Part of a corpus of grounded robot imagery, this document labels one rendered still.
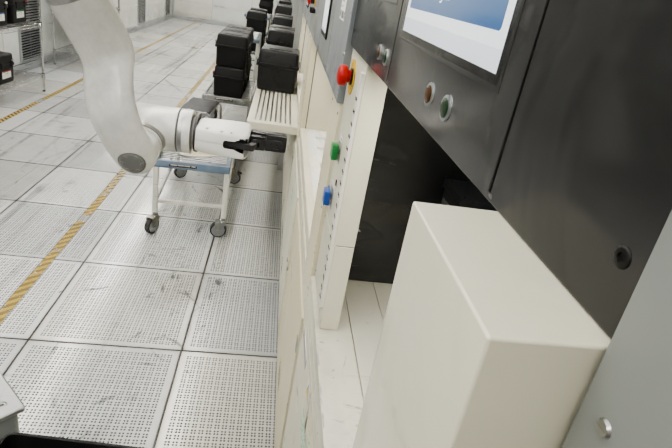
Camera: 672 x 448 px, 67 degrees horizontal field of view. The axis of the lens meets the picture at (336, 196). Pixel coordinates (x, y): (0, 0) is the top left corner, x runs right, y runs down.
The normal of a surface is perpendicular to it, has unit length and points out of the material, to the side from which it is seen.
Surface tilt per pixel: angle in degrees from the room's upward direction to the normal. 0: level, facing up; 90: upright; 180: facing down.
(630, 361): 90
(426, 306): 90
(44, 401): 0
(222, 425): 0
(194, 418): 0
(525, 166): 90
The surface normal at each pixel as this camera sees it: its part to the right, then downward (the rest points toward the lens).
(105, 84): -0.07, -0.07
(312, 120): 0.08, 0.40
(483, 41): -0.98, -0.11
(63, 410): 0.16, -0.91
